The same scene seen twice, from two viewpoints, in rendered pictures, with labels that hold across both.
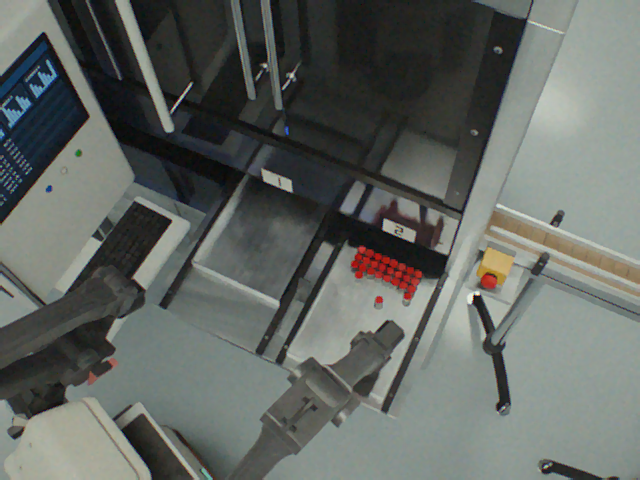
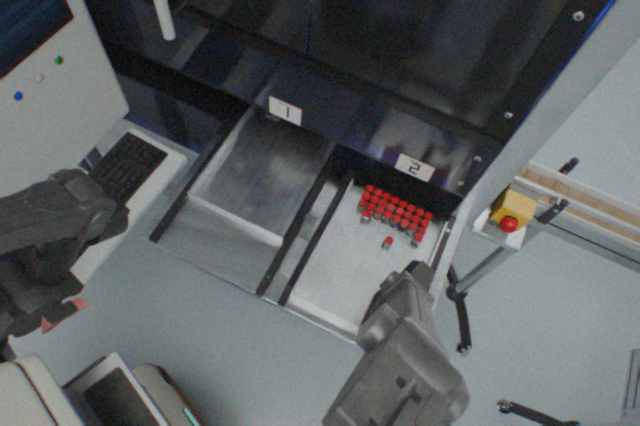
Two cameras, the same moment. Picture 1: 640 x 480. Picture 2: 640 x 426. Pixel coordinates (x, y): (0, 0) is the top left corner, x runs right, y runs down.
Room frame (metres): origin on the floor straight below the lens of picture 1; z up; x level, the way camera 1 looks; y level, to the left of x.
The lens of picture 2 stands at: (0.18, 0.14, 1.92)
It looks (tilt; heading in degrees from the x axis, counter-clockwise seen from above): 63 degrees down; 348
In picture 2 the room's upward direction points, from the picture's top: 11 degrees clockwise
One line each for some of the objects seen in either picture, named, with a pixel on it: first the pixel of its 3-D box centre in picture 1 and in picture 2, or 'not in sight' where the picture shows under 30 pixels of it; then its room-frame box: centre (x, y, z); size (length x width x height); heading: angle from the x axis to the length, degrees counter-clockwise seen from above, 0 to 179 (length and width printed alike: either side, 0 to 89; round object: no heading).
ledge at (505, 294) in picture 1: (496, 272); (501, 219); (0.68, -0.45, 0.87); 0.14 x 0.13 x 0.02; 152
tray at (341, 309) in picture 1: (364, 317); (372, 258); (0.57, -0.09, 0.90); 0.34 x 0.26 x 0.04; 151
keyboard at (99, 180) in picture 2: (112, 264); (99, 195); (0.78, 0.60, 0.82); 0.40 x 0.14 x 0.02; 149
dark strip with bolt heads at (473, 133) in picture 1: (465, 162); (541, 68); (0.69, -0.28, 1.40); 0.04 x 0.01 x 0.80; 62
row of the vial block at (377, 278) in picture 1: (382, 279); (390, 220); (0.66, -0.14, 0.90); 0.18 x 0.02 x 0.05; 61
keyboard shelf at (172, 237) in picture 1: (109, 264); (95, 195); (0.79, 0.62, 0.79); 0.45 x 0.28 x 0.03; 149
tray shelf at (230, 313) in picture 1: (311, 281); (314, 219); (0.68, 0.04, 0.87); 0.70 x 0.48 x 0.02; 62
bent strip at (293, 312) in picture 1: (293, 307); (298, 245); (0.60, 0.09, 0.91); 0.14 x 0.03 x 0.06; 152
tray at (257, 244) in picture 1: (265, 230); (268, 165); (0.82, 0.16, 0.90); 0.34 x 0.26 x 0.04; 152
